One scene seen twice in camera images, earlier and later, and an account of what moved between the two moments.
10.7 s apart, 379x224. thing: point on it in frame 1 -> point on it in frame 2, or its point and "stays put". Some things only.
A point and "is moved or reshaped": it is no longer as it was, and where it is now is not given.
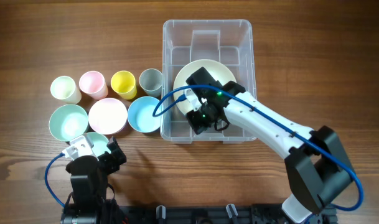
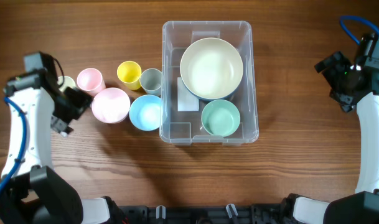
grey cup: x=150 y=80 stays put
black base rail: x=228 y=214 stays put
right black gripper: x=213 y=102 -> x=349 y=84
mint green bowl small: x=99 y=142 is moved or reshaped
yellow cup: x=123 y=83 -> x=129 y=72
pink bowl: x=107 y=116 is moved or reshaped
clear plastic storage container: x=205 y=64 stays put
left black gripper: x=111 y=155 -> x=68 y=109
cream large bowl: x=218 y=70 is moved or reshaped
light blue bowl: x=140 y=114 stays put
